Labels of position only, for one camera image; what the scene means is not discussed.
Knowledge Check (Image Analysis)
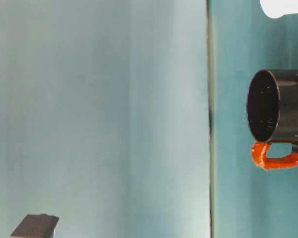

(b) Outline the black cup holder red handle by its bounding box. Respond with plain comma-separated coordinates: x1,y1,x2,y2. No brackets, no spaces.
246,69,298,172

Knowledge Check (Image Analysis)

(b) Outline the white paper cup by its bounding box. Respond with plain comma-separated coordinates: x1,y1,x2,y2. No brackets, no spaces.
259,0,298,20

